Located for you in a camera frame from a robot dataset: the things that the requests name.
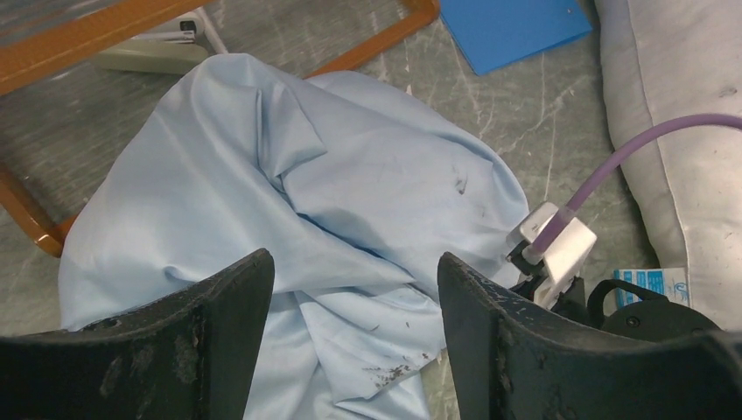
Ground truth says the blue flat board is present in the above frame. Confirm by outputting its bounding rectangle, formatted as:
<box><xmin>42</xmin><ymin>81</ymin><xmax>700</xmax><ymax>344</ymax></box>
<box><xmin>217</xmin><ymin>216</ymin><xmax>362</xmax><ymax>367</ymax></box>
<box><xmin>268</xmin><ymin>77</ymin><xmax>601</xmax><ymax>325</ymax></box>
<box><xmin>440</xmin><ymin>0</ymin><xmax>592</xmax><ymax>76</ymax></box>

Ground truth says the white pillow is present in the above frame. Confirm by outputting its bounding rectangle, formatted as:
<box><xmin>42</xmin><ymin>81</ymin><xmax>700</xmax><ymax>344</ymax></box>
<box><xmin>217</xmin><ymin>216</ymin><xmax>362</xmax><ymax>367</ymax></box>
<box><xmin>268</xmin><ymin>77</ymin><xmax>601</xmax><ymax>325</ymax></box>
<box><xmin>596</xmin><ymin>1</ymin><xmax>741</xmax><ymax>331</ymax></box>

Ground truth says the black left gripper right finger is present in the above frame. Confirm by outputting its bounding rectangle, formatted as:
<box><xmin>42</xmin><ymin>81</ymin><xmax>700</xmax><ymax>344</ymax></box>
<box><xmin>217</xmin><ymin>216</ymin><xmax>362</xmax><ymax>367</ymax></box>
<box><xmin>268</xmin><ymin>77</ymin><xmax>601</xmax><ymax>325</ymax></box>
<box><xmin>437</xmin><ymin>253</ymin><xmax>741</xmax><ymax>419</ymax></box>

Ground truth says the light blue pillowcase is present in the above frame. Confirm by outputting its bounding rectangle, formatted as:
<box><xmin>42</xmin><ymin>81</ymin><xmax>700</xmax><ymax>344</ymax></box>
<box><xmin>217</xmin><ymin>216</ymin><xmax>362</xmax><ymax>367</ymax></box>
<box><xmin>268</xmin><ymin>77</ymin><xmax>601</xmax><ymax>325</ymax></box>
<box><xmin>58</xmin><ymin>54</ymin><xmax>529</xmax><ymax>419</ymax></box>

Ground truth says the orange wooden shelf rack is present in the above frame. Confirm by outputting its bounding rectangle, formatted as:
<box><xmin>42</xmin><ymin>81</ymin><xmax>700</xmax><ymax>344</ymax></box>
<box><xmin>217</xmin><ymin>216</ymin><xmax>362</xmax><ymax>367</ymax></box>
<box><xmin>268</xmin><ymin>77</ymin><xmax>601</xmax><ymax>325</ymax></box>
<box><xmin>1</xmin><ymin>1</ymin><xmax>440</xmax><ymax>257</ymax></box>

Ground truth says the blue white pillow label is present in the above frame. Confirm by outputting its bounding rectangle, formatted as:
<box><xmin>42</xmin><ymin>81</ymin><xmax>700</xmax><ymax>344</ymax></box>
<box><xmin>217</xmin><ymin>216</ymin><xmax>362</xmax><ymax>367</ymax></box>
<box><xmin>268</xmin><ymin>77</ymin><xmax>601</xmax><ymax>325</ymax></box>
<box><xmin>613</xmin><ymin>268</ymin><xmax>691</xmax><ymax>307</ymax></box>

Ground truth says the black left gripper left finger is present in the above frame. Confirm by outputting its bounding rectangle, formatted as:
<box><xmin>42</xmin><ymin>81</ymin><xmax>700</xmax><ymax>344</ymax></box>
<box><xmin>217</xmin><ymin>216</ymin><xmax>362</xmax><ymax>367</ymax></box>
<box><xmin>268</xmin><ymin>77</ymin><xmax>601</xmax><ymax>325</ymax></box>
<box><xmin>1</xmin><ymin>249</ymin><xmax>275</xmax><ymax>419</ymax></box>

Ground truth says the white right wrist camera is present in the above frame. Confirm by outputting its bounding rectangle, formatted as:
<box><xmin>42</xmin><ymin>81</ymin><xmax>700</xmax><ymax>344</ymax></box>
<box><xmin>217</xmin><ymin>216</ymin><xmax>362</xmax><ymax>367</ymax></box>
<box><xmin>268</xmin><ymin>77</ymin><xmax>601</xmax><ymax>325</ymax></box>
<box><xmin>505</xmin><ymin>202</ymin><xmax>597</xmax><ymax>310</ymax></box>

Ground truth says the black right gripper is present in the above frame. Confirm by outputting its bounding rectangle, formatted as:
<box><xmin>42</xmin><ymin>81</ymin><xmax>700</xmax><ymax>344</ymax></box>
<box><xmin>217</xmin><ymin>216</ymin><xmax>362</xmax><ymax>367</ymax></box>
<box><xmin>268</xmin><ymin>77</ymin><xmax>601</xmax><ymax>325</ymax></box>
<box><xmin>508</xmin><ymin>243</ymin><xmax>721</xmax><ymax>342</ymax></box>

